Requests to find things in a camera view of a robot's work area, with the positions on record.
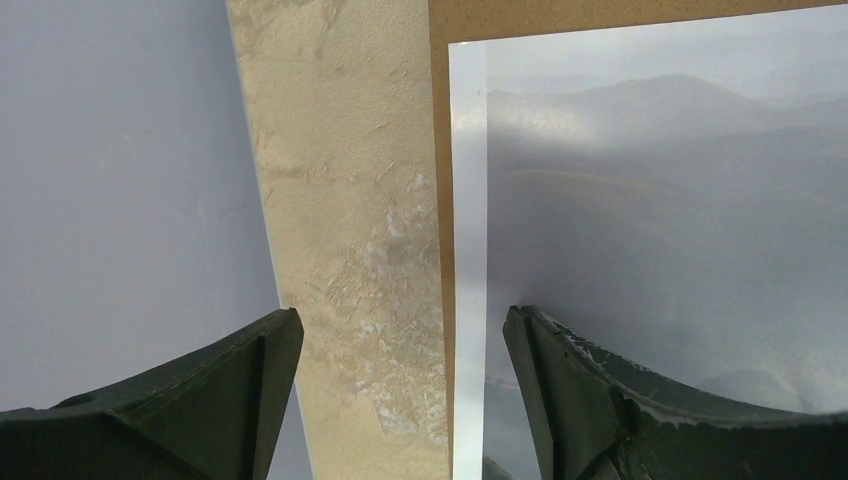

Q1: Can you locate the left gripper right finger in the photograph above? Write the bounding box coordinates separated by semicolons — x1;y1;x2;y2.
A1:
502;306;847;479

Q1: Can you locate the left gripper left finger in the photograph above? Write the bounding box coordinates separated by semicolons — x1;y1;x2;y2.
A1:
1;309;304;479

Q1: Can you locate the mountain landscape photo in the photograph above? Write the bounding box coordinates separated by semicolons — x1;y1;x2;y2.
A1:
449;1;847;479

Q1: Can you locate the brown backing board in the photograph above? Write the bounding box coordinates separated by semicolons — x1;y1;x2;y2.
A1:
428;1;827;479

